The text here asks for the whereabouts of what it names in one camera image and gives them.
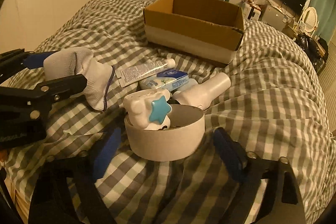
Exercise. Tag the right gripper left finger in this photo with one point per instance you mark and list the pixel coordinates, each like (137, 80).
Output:
(103, 151)

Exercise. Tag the white cream tube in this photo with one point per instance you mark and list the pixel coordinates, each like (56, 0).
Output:
(136, 73)

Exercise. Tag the white grey sock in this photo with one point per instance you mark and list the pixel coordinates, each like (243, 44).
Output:
(81, 61)

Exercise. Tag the black bag on desk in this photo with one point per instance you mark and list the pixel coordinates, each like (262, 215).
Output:
(316, 50)

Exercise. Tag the white storage drawer unit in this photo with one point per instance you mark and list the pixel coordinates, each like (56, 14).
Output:
(250, 11)

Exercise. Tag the green curtain at window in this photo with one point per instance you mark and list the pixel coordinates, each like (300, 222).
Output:
(326, 17)

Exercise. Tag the white tape roll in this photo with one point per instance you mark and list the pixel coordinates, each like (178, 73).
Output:
(187, 127)

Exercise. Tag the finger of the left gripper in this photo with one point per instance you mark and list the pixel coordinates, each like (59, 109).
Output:
(15, 61)
(63, 88)

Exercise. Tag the brown cardboard box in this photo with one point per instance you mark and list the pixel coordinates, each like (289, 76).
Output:
(210, 29)

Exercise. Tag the grey mini fridge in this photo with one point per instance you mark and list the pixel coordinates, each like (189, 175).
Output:
(272, 17)

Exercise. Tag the white oval vanity mirror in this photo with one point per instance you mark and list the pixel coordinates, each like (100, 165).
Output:
(309, 20)

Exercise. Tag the white plastic bottle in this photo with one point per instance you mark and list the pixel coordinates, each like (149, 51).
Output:
(201, 95)

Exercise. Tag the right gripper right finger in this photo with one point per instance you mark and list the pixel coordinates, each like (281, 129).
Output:
(232, 154)

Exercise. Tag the white toy with blue star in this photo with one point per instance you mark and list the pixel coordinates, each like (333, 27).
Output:
(148, 109)

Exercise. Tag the blue Vinda tissue pack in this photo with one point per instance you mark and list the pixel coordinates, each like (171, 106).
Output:
(171, 80)

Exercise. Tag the grey checkered duvet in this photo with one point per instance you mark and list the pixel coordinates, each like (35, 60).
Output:
(274, 107)

